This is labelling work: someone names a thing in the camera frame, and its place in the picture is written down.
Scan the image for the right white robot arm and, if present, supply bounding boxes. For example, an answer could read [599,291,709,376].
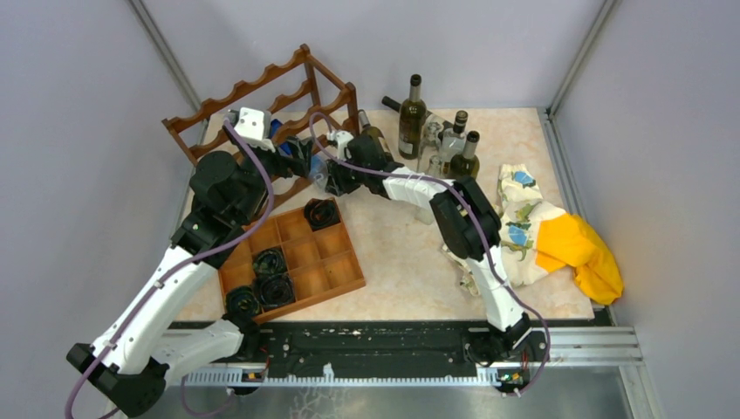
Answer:
[327,130,531,360]

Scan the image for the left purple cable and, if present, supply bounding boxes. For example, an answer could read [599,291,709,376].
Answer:
[63,118,276,419]

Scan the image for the clear glass bottle back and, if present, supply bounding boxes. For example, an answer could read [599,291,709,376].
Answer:
[416,121,443,172]

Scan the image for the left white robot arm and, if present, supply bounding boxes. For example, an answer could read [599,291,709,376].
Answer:
[66,136,313,418]

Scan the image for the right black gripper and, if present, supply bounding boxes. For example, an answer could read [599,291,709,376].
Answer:
[325,153,367,199]

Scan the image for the brown wooden wine rack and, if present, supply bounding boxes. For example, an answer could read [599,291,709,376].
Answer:
[161,44,360,210]

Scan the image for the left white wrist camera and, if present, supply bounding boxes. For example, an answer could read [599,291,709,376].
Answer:
[227,106,275,152]

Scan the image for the blue square glass bottle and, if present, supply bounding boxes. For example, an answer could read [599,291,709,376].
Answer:
[268,119,327,190]

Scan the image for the lying green wine bottle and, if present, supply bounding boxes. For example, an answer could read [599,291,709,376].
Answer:
[381,95,455,135]

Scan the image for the dark green wine bottle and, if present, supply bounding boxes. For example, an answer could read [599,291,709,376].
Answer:
[448,130,480,180]

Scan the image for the purple cable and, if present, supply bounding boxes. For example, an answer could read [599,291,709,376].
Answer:
[307,112,552,397]
[63,118,276,419]

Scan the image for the clear glass bottle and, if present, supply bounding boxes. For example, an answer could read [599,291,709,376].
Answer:
[416,121,443,172]
[415,155,442,225]

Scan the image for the yellow cloth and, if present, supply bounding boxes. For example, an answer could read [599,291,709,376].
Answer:
[535,214,624,306]

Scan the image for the dark wine bottle beige label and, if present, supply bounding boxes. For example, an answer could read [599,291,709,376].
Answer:
[358,109,385,141]

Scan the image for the rolled dark green tie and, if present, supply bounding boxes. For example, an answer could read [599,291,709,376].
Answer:
[224,285,263,318]

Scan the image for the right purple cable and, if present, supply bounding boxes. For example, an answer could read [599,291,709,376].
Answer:
[307,112,552,397]

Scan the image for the dark wine bottle grey label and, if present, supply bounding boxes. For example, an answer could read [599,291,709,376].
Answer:
[398,74,427,160]

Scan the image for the dinosaur print white cloth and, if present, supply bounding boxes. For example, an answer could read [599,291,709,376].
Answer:
[442,163,568,298]

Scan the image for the clear glass bottle front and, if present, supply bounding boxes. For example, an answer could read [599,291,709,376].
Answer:
[415,155,442,225]

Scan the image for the wooden compartment tray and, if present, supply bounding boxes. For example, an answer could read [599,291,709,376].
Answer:
[218,198,366,324]

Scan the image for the rolled tie orange pattern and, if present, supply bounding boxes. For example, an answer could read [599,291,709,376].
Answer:
[303,199,340,231]

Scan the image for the rolled dark blue tie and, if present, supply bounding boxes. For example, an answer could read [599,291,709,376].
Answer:
[253,273,296,311]

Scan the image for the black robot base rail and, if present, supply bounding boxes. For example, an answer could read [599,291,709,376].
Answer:
[168,314,643,397]

